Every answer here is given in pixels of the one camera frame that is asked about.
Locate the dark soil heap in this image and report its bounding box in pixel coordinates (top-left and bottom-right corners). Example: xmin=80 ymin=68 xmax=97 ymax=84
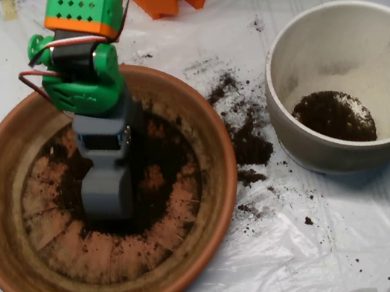
xmin=43 ymin=107 xmax=202 ymax=249

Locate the dark soil layer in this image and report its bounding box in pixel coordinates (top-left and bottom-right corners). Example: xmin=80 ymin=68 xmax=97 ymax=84
xmin=289 ymin=83 xmax=379 ymax=154

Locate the terracotta plant pot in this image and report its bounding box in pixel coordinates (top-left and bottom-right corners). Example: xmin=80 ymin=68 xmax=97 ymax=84
xmin=0 ymin=44 xmax=260 ymax=292

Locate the spilled dark soil patch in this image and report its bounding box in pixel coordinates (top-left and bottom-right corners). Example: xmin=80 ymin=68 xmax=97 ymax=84
xmin=203 ymin=64 xmax=281 ymax=193

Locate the white ceramic pot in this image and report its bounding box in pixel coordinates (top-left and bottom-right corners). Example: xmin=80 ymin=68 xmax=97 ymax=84
xmin=251 ymin=0 xmax=390 ymax=187

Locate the beige masking tape strip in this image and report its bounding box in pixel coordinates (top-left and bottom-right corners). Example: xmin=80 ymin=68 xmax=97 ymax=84
xmin=0 ymin=0 xmax=20 ymax=22

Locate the clear plastic sheet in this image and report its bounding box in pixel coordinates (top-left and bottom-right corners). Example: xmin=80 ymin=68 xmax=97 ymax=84
xmin=0 ymin=0 xmax=390 ymax=292

